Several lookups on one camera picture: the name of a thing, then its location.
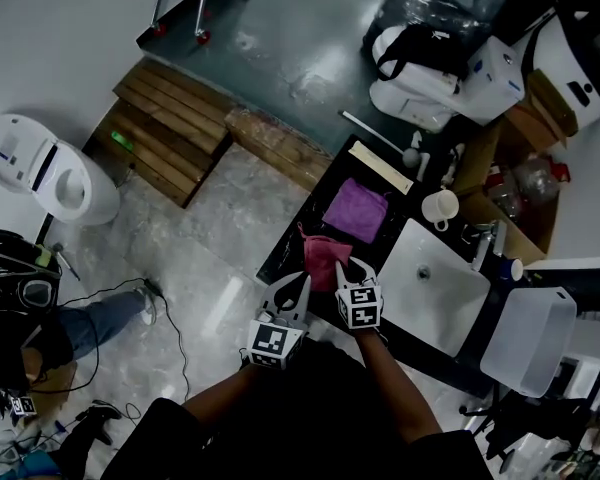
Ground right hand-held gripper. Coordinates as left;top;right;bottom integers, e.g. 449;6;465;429
333;256;384;337

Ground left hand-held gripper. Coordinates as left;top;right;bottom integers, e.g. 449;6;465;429
246;270;313;372

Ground pink cloth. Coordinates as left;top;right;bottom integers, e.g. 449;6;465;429
297;222;354;293

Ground purple cloth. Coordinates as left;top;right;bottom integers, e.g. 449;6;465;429
322;177;392;244

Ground translucent plastic bin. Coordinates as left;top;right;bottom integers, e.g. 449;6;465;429
479;286;579;398

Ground person's right forearm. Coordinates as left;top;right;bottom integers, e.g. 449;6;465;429
352;330;444;444

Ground person's left forearm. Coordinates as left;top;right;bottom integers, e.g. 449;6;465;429
181;362;291;432

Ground large cardboard box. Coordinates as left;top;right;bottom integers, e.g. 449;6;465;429
452;102;572;262

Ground flat brown cardboard box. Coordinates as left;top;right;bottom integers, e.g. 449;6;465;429
23;361;79;420

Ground small cardboard box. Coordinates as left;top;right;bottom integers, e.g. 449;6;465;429
524;67;579;139

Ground white sink basin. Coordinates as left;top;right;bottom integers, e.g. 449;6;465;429
377;217;491;359

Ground white mug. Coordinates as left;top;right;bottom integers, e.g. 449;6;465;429
421;188;460;233

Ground beige flat packet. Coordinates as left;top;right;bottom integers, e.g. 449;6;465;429
348;140;415;195

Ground chrome faucet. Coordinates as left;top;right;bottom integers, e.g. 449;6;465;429
462;220;509;273

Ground toilet brush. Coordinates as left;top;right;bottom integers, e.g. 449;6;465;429
338;109;423;168

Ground person's black shirt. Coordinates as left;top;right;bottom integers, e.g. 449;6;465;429
99;340;494;480

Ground white cup blue print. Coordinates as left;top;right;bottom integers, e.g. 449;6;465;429
497;256;525;282

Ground clear bottle red label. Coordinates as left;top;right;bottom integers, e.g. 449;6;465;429
486;164;525;220

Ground clear bottle red cap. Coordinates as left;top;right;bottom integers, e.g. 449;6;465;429
511;154;572;197

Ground wooden steps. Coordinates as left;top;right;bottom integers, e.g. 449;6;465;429
82;57;234;210

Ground black office chair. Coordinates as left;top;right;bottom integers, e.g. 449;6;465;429
456;391;582;475

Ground person's left leg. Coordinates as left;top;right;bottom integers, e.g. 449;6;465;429
53;399;125;472

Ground white tank toilet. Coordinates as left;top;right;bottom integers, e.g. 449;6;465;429
369;25;527;132

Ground black bag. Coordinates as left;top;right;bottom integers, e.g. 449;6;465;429
377;23;474;82

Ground white smart toilet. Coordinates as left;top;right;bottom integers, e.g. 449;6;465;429
0;112;122;227

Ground black helmet green trim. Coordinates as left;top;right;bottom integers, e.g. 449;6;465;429
0;228;63;315

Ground white black round appliance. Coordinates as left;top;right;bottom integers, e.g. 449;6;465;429
512;5;600;130

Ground black floor cable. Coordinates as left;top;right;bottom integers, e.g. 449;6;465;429
58;276;192;405

